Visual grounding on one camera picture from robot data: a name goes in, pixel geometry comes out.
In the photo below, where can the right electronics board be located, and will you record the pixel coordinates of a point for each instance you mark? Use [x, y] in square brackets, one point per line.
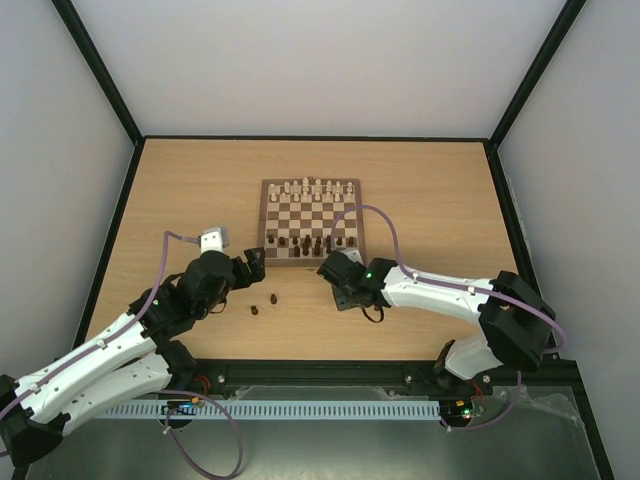
[467, 408]

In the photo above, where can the wooden folding chess board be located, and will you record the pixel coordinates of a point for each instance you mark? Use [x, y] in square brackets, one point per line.
[290, 217]

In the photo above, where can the black aluminium frame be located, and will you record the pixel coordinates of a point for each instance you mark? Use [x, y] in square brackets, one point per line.
[555, 371]

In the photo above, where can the electronics board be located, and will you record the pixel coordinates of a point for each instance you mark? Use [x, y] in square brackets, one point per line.
[467, 408]
[182, 406]

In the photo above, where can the light blue slotted cable duct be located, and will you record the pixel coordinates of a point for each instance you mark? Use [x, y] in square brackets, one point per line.
[421, 410]

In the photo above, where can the left electronics board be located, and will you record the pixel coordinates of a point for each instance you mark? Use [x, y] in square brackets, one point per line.
[182, 406]

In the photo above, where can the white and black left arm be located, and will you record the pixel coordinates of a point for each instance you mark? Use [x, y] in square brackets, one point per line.
[138, 354]

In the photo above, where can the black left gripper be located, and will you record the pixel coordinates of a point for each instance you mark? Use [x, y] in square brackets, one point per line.
[257, 268]

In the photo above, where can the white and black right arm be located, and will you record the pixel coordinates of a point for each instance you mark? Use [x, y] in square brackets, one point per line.
[515, 323]

